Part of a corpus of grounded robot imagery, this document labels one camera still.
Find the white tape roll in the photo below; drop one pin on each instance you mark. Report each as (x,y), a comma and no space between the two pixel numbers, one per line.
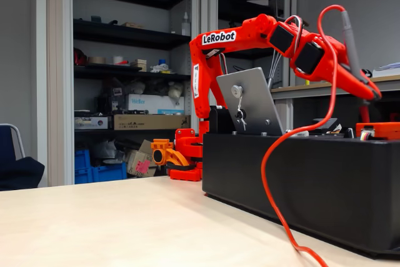
(117,60)

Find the grey hinged door panel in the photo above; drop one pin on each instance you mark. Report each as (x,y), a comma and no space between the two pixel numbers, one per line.
(256,104)

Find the black task box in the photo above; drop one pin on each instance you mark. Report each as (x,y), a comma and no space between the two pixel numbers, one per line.
(312,185)

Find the cardboard box with pink sticker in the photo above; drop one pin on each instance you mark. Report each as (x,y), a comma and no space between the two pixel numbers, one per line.
(139,164)

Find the white crumpled cloth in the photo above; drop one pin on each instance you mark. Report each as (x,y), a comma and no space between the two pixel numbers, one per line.
(160,67)

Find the small cardboard box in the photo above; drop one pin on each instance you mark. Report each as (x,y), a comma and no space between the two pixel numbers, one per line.
(139,65)

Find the black and white object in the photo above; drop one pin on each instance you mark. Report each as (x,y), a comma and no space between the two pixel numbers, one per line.
(368,72)

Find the white fluffy bundle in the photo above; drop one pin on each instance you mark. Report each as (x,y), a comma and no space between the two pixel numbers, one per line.
(175,88)

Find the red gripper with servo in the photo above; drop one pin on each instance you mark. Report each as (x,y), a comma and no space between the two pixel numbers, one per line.
(335,62)

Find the long cardboard box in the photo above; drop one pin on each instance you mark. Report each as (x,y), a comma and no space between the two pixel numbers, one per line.
(140,122)

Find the paper stack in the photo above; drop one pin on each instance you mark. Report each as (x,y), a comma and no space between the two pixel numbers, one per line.
(389,68)

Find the white rectangular block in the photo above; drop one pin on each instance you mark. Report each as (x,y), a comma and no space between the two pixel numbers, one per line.
(300,134)

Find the orange table clamp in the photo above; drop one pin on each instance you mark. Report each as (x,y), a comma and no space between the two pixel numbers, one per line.
(165,154)

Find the blue cap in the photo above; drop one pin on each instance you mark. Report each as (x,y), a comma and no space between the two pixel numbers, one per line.
(162,62)

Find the wide cabinet with black shelves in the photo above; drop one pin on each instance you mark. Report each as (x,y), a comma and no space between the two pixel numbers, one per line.
(131,37)

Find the dark jacket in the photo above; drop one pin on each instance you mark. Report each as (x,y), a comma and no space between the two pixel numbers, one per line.
(18,173)

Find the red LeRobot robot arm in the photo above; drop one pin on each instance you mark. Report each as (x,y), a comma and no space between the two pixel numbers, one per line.
(250,40)

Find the white printed box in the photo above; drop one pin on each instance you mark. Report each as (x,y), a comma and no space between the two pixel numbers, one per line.
(92,123)

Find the grey stand with cork knobs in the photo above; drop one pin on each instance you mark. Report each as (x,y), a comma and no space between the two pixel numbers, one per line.
(270,81)

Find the tall blue plastic crate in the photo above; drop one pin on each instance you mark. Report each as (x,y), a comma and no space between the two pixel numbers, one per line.
(82,167)

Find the wooden side desk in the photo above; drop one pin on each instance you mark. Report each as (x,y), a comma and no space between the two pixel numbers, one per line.
(387,81)

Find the red display module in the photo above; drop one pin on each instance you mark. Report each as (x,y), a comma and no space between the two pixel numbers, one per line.
(381,129)

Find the red object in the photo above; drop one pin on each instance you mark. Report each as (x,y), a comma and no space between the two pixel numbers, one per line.
(79,57)

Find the white Weller box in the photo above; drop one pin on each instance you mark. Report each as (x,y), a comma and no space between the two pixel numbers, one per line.
(150,104)

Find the brown tape roll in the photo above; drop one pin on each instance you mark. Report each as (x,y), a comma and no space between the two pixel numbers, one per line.
(96,60)

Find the grey test probe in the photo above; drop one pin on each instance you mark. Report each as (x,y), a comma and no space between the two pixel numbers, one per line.
(351,45)

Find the low blue plastic crate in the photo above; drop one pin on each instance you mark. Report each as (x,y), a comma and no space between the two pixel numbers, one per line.
(109,173)

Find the blue chair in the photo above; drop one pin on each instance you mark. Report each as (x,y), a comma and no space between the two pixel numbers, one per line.
(6,145)

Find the flat small box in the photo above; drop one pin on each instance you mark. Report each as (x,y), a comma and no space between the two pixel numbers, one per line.
(132,25)

